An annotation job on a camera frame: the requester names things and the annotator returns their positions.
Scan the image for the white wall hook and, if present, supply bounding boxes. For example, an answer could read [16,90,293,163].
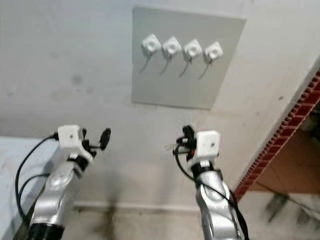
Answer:
[141,32,163,63]
[203,40,224,68]
[161,35,183,65]
[182,38,204,67]

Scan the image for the grey wall board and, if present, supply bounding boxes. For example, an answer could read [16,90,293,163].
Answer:
[131,5,248,111]

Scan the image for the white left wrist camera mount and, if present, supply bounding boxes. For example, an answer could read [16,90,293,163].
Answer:
[57,124,94,162]

